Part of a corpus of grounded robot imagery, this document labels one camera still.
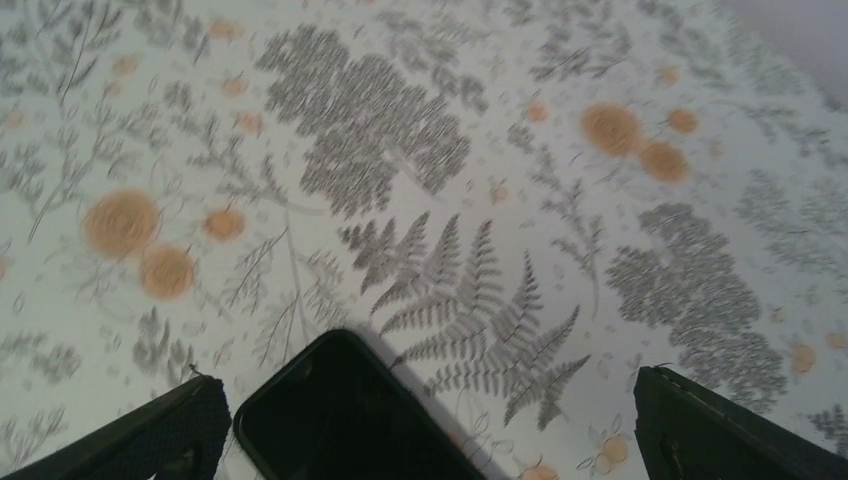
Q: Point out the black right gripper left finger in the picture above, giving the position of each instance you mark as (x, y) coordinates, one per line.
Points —
(178, 435)

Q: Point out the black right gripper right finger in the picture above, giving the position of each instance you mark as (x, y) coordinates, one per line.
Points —
(686, 431)

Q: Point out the black phone case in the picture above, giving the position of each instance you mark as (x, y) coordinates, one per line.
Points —
(336, 411)

